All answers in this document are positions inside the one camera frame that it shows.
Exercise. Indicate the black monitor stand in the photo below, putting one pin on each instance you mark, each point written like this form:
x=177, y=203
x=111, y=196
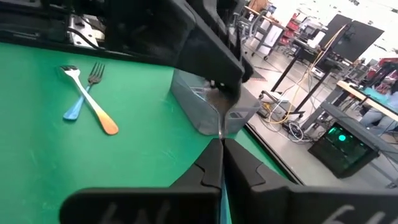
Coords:
x=286, y=70

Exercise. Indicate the grey translucent plastic bin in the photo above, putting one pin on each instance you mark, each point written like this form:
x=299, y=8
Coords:
x=192, y=105

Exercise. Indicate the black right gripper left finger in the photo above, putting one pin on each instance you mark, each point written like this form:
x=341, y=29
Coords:
x=140, y=205

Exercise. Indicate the dark grey desk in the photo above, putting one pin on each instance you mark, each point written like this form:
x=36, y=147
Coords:
x=367, y=130

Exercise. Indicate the wooden table with teal top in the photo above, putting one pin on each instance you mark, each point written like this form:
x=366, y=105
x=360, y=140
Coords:
x=351, y=90

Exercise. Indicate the white rolling cart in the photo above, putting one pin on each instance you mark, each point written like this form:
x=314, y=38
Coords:
x=270, y=34

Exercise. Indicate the person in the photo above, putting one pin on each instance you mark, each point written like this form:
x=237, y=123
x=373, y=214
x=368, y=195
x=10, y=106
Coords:
x=373, y=119

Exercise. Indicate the black monitor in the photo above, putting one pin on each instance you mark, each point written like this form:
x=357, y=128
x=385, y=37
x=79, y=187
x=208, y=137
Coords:
x=357, y=40
x=334, y=28

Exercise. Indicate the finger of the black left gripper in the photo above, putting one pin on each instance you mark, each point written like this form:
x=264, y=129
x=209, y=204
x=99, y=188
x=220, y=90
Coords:
x=208, y=56
x=236, y=28

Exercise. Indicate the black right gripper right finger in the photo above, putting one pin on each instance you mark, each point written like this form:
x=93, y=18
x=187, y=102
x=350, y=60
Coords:
x=311, y=208

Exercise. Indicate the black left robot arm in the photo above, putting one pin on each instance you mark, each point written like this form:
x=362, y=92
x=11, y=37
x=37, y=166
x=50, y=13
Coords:
x=93, y=6

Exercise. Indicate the black computer with green light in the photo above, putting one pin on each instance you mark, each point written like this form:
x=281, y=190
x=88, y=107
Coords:
x=342, y=152

